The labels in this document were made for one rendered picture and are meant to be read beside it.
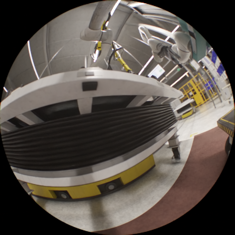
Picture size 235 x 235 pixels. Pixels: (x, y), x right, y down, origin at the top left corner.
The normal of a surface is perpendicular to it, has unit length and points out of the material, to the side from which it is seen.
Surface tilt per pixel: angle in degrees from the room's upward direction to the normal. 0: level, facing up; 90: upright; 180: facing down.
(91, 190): 90
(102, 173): 90
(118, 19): 176
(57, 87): 180
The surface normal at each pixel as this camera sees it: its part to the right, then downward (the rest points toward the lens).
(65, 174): 0.35, -0.37
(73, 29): 0.33, 0.88
